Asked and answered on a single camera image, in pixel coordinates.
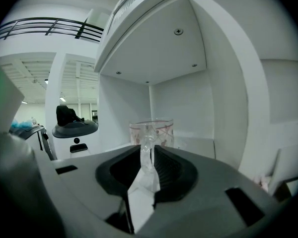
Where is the clear patterned glass cup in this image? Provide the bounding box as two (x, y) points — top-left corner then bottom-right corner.
(129, 118), (175, 192)

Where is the black cloth bundle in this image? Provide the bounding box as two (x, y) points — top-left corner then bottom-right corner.
(55, 105), (78, 127)

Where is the black balcony railing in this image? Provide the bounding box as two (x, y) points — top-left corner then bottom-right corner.
(0, 17), (105, 44)

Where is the white wooden shelf unit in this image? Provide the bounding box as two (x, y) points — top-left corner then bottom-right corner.
(93, 0), (262, 174)

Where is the white ribbed glass cabinet door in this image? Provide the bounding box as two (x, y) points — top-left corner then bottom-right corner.
(106, 0), (146, 38)

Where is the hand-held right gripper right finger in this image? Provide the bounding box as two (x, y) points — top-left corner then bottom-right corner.
(136, 145), (289, 238)

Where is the white robot with grey lid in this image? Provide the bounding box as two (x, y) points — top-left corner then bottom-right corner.
(51, 105), (99, 162)

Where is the white bookshelf hutch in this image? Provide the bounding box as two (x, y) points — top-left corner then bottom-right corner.
(93, 0), (298, 198)

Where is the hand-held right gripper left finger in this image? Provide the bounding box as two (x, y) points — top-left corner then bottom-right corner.
(50, 145), (143, 234)

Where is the blue crumpled cloth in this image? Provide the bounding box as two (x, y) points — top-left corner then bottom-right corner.
(10, 118), (35, 130)

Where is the white desk tabletop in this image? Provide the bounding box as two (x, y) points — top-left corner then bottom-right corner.
(126, 167), (162, 234)

